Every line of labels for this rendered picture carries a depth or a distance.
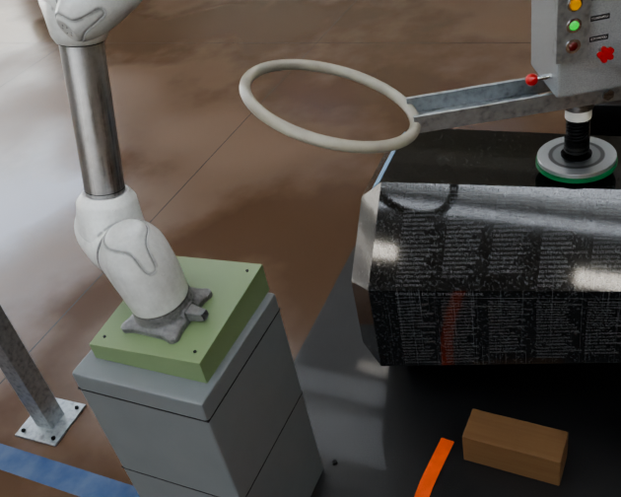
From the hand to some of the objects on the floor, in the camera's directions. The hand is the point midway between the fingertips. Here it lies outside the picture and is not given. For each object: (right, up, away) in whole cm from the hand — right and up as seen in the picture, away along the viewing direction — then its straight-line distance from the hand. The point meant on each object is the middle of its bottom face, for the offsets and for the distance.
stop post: (-90, -132, +107) cm, 192 cm away
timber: (+77, -131, +56) cm, 162 cm away
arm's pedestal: (-10, -148, +62) cm, 161 cm away
